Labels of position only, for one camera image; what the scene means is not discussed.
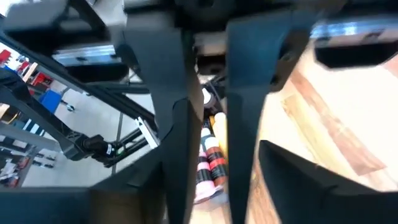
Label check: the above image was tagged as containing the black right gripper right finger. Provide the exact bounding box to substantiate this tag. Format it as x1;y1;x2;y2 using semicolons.
259;139;398;224

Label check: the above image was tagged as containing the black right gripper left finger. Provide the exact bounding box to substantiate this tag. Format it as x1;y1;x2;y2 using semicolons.
0;146;167;224

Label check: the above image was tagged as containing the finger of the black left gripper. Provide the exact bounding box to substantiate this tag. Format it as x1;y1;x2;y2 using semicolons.
123;11;205;224
226;11;294;224

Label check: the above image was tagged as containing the small black paint bottle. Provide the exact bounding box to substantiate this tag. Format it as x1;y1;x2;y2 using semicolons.
201;88;220;119

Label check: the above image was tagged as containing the large yellow paint bottle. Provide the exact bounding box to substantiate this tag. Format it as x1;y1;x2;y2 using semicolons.
210;111;229;158

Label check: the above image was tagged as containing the small pink paint bottle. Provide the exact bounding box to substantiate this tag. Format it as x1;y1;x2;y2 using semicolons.
194;145;217;205

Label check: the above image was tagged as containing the silver aluminium bar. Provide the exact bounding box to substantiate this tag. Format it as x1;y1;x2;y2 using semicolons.
134;116;161;149

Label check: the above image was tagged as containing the blue utility cart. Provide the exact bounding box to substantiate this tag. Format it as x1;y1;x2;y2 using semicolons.
39;89;63;113

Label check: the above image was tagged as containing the black aluminium frame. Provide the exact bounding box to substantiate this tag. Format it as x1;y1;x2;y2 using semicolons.
0;30;159;169

